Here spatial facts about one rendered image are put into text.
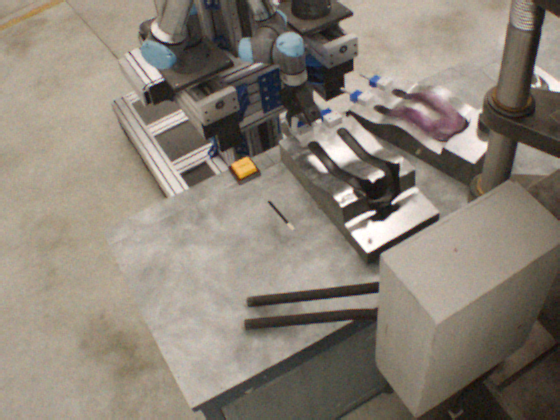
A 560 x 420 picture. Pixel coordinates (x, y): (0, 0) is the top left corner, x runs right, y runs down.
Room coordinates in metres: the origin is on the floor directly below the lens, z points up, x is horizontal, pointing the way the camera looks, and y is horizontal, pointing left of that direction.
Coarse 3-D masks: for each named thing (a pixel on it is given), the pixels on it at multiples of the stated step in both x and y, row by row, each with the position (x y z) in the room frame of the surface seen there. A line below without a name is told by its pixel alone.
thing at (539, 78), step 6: (534, 72) 1.66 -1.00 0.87; (540, 72) 1.66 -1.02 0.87; (534, 78) 1.65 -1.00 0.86; (540, 78) 1.63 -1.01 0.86; (546, 78) 1.62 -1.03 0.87; (552, 78) 1.62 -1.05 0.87; (534, 84) 1.63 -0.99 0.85; (540, 84) 1.62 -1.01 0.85; (546, 84) 1.60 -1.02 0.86; (552, 84) 1.59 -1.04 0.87; (558, 84) 1.58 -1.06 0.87; (558, 90) 1.55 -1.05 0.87
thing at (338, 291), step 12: (324, 288) 0.91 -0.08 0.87; (336, 288) 0.90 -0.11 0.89; (348, 288) 0.89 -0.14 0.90; (360, 288) 0.87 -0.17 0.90; (372, 288) 0.86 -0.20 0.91; (252, 300) 0.94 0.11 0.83; (264, 300) 0.93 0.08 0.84; (276, 300) 0.92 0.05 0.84; (288, 300) 0.91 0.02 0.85; (300, 300) 0.90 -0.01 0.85; (312, 300) 0.90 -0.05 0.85
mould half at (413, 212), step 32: (320, 128) 1.50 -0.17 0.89; (352, 128) 1.48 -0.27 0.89; (288, 160) 1.42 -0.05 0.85; (352, 160) 1.35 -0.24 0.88; (320, 192) 1.24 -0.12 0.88; (352, 192) 1.18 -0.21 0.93; (416, 192) 1.20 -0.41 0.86; (352, 224) 1.12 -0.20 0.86; (384, 224) 1.10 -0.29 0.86; (416, 224) 1.08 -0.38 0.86
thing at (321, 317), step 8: (312, 312) 0.85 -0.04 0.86; (320, 312) 0.85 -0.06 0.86; (328, 312) 0.84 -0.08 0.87; (336, 312) 0.83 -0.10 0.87; (248, 320) 0.88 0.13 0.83; (256, 320) 0.87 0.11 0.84; (264, 320) 0.86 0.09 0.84; (272, 320) 0.86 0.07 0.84; (280, 320) 0.85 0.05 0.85; (288, 320) 0.85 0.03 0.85; (296, 320) 0.84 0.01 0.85; (304, 320) 0.84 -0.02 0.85; (312, 320) 0.83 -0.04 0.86; (320, 320) 0.83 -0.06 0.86; (328, 320) 0.82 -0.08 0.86; (336, 320) 0.82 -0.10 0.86; (248, 328) 0.86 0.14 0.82; (256, 328) 0.85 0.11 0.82
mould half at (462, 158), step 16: (400, 80) 1.73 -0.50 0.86; (384, 96) 1.66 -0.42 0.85; (448, 96) 1.57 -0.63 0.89; (352, 112) 1.60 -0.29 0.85; (368, 112) 1.58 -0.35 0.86; (432, 112) 1.50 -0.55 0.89; (464, 112) 1.50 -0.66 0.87; (480, 112) 1.45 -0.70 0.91; (368, 128) 1.55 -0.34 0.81; (384, 128) 1.50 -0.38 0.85; (400, 128) 1.45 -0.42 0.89; (416, 128) 1.44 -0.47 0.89; (400, 144) 1.45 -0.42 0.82; (416, 144) 1.40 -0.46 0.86; (432, 144) 1.37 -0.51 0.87; (448, 144) 1.33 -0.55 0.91; (464, 144) 1.32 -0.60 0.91; (480, 144) 1.31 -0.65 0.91; (432, 160) 1.35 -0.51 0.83; (448, 160) 1.30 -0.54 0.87; (464, 160) 1.26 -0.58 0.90; (480, 160) 1.26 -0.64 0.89; (464, 176) 1.25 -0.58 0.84
